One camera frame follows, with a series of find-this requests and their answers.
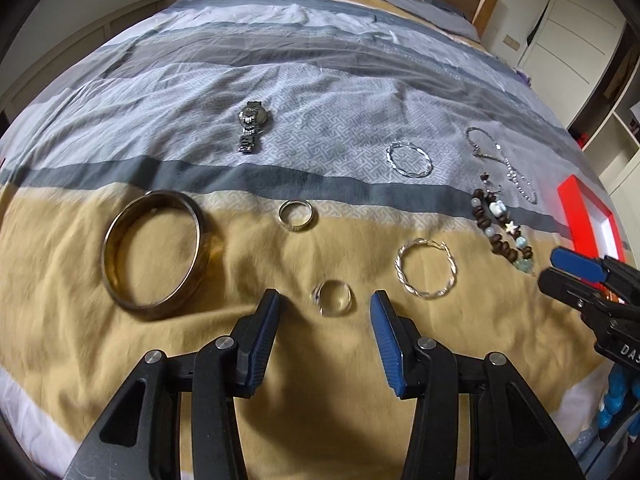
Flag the twisted silver bangle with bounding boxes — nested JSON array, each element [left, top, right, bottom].
[[386, 142, 432, 178], [395, 239, 457, 300]]

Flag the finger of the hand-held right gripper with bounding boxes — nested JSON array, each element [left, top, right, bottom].
[[537, 268, 608, 313], [550, 247, 626, 293]]

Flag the cream wardrobe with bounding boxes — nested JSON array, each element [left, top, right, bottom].
[[517, 0, 626, 86]]

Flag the red jewelry box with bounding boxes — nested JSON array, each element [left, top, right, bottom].
[[557, 174, 626, 263]]

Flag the cream slatted wall cabinet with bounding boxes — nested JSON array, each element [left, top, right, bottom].
[[0, 0, 171, 116]]

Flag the striped grey and yellow duvet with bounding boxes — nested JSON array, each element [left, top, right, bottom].
[[0, 0, 631, 480]]

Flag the grey pillow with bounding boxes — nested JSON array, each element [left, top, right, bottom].
[[360, 0, 480, 38]]

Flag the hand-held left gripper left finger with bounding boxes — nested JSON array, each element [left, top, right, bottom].
[[65, 288, 281, 480]]

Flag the silver metal wristwatch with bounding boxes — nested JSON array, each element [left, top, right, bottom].
[[236, 100, 268, 155]]

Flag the cream open shelf unit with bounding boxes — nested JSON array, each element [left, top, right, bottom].
[[570, 100, 640, 201]]

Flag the brown beaded bracelet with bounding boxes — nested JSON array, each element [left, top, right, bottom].
[[470, 174, 538, 276]]

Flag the silver and gold band ring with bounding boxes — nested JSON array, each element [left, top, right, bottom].
[[278, 199, 317, 233]]

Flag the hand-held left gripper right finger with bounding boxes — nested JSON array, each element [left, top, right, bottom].
[[369, 290, 586, 480]]

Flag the wide gold bangle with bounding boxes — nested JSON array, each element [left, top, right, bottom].
[[102, 190, 223, 320]]

